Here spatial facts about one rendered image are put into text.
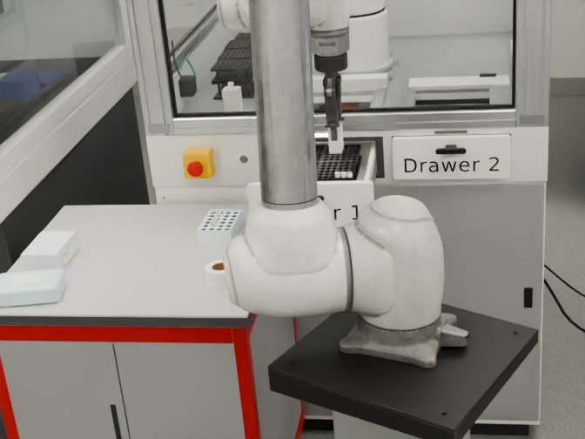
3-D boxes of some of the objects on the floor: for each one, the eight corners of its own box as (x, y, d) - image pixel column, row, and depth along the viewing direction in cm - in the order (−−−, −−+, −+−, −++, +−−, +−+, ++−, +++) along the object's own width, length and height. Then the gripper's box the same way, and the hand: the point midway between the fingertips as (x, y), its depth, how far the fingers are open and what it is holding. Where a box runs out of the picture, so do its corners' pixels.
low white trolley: (279, 590, 242) (247, 315, 211) (34, 577, 253) (-31, 314, 222) (311, 441, 294) (290, 202, 263) (107, 435, 305) (63, 205, 273)
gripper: (318, 43, 234) (325, 140, 244) (309, 61, 221) (316, 163, 230) (350, 43, 233) (355, 139, 243) (343, 60, 219) (349, 163, 229)
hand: (335, 137), depth 235 cm, fingers closed
